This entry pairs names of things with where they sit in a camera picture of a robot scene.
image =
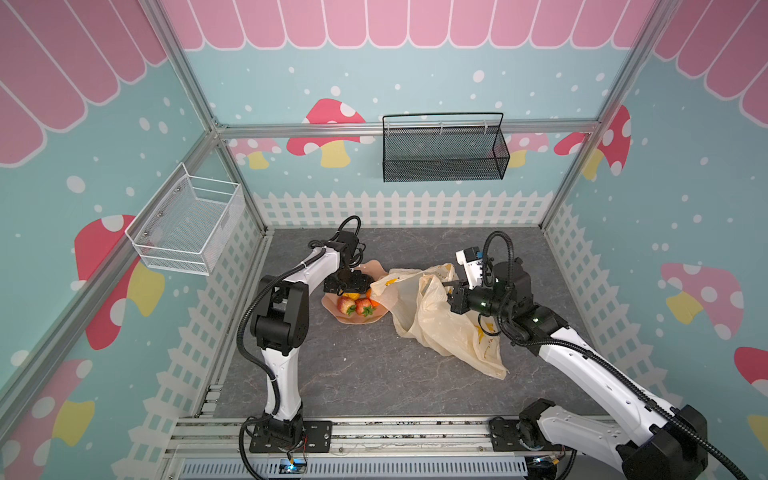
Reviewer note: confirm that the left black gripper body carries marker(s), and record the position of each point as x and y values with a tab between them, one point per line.
347	280

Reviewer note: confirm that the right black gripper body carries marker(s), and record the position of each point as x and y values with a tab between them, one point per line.
458	301

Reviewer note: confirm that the banana print plastic bag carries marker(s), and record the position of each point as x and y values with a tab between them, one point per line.
418	301

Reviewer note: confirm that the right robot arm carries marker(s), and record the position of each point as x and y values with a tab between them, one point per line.
646	437

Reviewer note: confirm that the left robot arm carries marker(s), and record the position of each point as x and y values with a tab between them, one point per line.
279	320

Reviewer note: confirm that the pink wavy fruit plate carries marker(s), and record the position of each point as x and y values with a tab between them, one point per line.
329	302

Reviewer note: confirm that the red strawberry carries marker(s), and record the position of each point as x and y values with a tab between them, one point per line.
364	307

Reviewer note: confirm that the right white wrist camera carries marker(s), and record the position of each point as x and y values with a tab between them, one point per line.
471	259

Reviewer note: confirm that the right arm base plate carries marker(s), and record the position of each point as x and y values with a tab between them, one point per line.
508	435

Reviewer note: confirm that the black mesh wall basket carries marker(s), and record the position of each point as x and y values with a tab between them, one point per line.
441	147

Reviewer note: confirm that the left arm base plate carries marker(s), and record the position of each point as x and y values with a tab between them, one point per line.
299	436

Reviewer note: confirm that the white mesh wall basket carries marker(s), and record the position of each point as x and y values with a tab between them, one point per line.
187	224

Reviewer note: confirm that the aluminium front rail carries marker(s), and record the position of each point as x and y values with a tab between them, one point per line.
360	448

